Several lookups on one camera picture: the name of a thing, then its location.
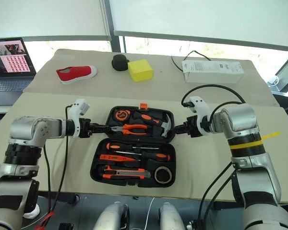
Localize thin orange black screwdriver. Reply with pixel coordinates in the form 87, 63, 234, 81
105, 142, 159, 151

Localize white rounded object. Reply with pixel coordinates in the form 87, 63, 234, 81
23, 204, 41, 219

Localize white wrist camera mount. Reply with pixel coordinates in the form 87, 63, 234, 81
188, 96, 212, 135
70, 98, 91, 139

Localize open laptop computer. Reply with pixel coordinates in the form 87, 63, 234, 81
0, 37, 37, 106

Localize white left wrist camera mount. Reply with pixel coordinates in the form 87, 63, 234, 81
70, 98, 91, 139

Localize thin black background cable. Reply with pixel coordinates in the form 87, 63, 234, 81
171, 50, 212, 72

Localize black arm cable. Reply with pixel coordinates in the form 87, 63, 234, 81
49, 104, 74, 215
197, 161, 233, 230
42, 145, 51, 211
203, 176, 233, 228

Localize orange black utility knife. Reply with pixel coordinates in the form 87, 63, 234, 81
102, 165, 151, 180

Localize white roller blind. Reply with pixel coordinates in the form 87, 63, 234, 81
0, 0, 111, 42
109, 0, 288, 49

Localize orange handled pliers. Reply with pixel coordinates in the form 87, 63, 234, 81
109, 124, 149, 136

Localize red canvas shoe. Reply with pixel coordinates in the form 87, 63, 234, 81
56, 65, 97, 85

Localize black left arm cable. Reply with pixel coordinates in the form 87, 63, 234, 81
42, 145, 51, 211
49, 104, 74, 215

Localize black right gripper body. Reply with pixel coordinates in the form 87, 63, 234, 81
183, 115, 204, 138

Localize dark window frame post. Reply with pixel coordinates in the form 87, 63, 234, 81
103, 0, 122, 53

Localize black electrical tape roll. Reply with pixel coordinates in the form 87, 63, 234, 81
155, 167, 173, 184

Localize thin white cable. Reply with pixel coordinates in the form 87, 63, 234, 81
144, 197, 156, 230

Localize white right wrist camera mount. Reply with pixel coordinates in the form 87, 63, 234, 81
188, 96, 212, 135

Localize thick orange black screwdriver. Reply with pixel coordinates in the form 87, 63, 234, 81
114, 150, 171, 163

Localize black equipment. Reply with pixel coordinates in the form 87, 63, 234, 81
270, 89, 288, 126

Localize red clip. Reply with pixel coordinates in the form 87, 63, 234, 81
34, 211, 56, 229

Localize orange black tape measure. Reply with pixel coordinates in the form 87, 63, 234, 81
115, 109, 131, 122

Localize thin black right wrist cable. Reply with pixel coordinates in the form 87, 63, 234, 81
210, 101, 242, 125

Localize yellow foam block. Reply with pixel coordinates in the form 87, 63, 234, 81
127, 59, 155, 83

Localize black round cap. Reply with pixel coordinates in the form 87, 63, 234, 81
111, 54, 131, 72

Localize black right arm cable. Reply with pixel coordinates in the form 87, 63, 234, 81
203, 176, 233, 228
197, 161, 233, 230

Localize silver rounded robot knee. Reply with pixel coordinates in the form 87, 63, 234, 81
159, 202, 183, 230
95, 203, 131, 230

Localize yellow tape strip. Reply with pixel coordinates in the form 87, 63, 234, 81
229, 131, 281, 150

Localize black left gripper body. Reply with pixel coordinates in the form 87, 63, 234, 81
79, 118, 98, 139

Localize orange voltage tester pen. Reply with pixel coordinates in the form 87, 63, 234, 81
99, 154, 136, 162

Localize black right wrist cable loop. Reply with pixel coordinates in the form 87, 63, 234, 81
181, 84, 246, 107

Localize long white cardboard box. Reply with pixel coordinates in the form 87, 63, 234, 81
181, 60, 245, 84

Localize black tool case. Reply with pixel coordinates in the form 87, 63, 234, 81
90, 103, 177, 189

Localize claw hammer black orange handle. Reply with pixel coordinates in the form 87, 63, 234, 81
133, 111, 174, 138

